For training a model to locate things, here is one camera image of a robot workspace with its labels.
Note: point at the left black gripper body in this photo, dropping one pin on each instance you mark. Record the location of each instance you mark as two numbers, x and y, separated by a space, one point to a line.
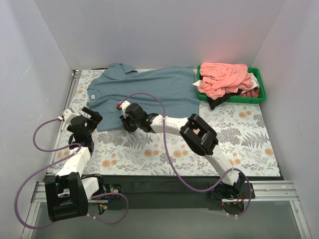
90 119

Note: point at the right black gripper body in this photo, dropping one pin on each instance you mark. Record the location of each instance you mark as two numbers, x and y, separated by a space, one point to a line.
126 122

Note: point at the blue-grey t shirt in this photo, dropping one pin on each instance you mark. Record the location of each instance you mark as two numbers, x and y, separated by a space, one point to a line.
168 90

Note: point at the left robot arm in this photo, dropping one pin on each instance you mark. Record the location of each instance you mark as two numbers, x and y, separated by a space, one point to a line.
67 193

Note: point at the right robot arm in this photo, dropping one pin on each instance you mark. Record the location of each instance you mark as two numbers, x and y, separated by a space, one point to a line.
198 135

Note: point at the black t shirt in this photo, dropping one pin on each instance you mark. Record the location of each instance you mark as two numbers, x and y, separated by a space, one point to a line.
214 103

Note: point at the pink t shirt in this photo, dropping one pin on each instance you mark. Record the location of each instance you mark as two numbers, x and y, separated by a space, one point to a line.
219 79

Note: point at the dark red t shirt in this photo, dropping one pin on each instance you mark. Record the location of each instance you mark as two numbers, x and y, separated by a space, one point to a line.
253 93

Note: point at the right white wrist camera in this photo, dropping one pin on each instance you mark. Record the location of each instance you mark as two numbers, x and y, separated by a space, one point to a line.
121 106

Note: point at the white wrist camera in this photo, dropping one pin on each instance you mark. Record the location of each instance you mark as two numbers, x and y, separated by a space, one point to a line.
68 115
121 106

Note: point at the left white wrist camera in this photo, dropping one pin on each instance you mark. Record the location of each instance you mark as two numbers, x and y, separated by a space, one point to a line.
68 115

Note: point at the aluminium rail frame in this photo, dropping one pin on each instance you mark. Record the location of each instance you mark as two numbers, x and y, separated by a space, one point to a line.
274 213

